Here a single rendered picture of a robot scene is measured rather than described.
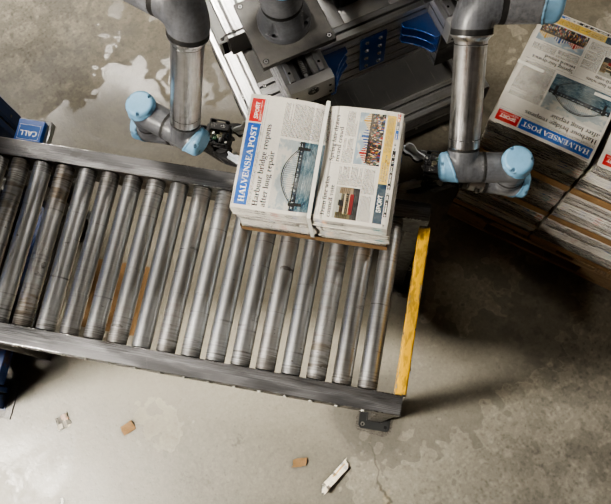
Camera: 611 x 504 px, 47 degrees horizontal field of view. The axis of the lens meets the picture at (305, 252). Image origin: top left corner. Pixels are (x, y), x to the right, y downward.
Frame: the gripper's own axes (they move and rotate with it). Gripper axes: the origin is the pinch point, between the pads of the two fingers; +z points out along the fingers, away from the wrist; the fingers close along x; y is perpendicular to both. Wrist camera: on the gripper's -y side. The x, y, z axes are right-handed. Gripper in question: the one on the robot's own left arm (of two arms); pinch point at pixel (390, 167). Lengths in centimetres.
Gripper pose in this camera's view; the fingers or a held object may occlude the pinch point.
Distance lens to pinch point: 189.8
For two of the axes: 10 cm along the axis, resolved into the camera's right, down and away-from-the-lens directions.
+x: -1.7, 9.6, -2.3
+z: -9.8, -1.5, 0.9
